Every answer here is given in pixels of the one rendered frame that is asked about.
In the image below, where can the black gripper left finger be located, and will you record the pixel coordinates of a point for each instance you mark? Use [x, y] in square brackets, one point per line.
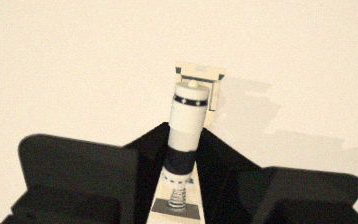
[129, 173]

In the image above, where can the white and black battery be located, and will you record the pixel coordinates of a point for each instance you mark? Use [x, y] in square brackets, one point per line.
[187, 116]

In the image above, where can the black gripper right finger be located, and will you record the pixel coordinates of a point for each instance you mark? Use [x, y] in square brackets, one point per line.
[234, 190]

